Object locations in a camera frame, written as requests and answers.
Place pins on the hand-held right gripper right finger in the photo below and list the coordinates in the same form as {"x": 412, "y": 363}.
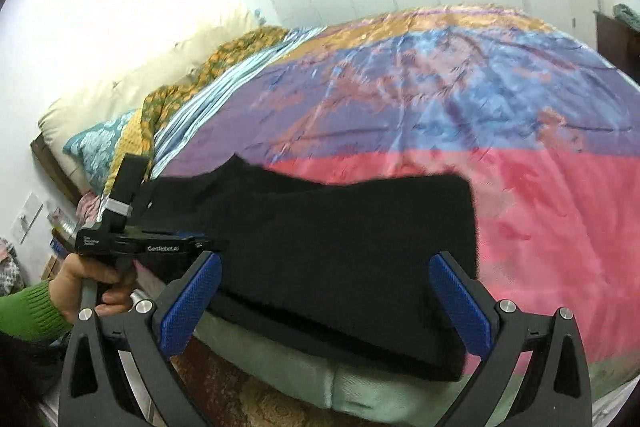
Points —
{"x": 462, "y": 307}

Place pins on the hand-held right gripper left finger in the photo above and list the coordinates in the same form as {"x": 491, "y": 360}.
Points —
{"x": 192, "y": 302}

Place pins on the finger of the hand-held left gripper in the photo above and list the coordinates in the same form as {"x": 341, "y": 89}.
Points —
{"x": 202, "y": 243}

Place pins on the black pants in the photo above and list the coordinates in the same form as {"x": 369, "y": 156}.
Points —
{"x": 325, "y": 257}

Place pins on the person's left forearm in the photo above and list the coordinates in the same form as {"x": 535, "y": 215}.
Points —
{"x": 30, "y": 312}

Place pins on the person's left hand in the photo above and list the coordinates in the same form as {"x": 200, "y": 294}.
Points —
{"x": 67, "y": 287}

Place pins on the pink cloth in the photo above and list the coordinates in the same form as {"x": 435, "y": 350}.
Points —
{"x": 90, "y": 206}

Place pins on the teal patterned pillow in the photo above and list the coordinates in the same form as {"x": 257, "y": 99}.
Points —
{"x": 95, "y": 142}

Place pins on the patterned rug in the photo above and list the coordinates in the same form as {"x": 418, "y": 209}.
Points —
{"x": 260, "y": 402}

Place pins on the striped blue bed sheet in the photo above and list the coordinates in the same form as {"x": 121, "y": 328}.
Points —
{"x": 210, "y": 102}

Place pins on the cream headboard cushion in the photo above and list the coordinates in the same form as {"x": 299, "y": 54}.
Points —
{"x": 150, "y": 77}

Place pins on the yellow floral blanket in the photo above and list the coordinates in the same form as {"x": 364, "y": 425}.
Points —
{"x": 220, "y": 57}

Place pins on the colourful satin quilt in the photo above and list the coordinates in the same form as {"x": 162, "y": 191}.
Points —
{"x": 450, "y": 107}

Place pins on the dark wooden nightstand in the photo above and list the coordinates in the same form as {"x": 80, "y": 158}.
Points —
{"x": 617, "y": 42}

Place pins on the grey cloth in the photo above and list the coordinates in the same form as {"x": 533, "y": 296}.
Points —
{"x": 629, "y": 14}

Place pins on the white wall paper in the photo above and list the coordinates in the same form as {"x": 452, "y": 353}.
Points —
{"x": 27, "y": 217}

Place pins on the brown wooden bed frame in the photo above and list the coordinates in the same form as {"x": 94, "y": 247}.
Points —
{"x": 52, "y": 167}

